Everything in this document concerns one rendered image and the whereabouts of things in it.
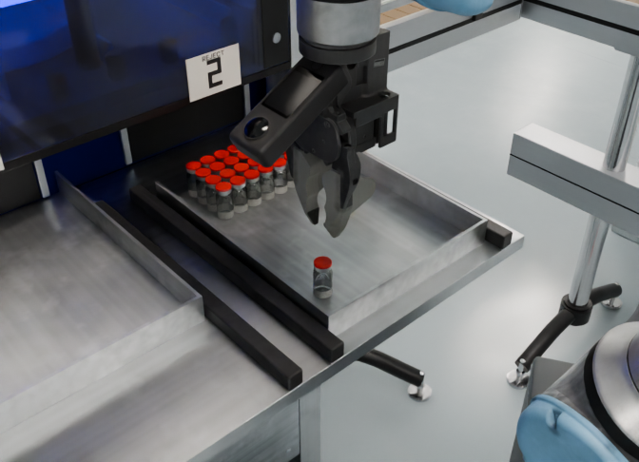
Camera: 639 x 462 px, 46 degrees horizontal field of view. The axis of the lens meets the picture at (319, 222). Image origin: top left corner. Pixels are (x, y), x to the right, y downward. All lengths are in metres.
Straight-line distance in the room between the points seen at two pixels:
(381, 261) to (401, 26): 0.65
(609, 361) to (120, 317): 0.51
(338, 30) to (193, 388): 0.37
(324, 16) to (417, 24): 0.83
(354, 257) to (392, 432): 1.00
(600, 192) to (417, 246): 0.95
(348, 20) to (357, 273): 0.34
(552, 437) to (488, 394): 1.36
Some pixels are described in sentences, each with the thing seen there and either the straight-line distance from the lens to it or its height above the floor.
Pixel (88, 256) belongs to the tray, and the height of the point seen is 0.88.
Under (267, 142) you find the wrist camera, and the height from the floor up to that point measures 1.12.
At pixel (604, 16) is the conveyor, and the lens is 1.67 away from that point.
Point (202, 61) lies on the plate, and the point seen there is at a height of 1.04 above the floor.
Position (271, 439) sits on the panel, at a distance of 1.58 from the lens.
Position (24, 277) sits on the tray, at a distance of 0.94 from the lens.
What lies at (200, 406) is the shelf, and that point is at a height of 0.88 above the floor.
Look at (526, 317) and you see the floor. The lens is 2.20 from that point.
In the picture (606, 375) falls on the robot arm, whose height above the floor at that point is 1.04.
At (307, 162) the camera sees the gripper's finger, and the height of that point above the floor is 1.05.
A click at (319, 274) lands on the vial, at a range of 0.83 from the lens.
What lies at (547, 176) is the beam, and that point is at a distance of 1.90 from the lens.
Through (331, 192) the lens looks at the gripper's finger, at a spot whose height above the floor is 1.04.
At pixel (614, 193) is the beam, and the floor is 0.51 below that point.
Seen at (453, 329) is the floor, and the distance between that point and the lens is 2.12.
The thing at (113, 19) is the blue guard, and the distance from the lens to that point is 0.94.
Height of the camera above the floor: 1.45
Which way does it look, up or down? 36 degrees down
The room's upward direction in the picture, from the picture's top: straight up
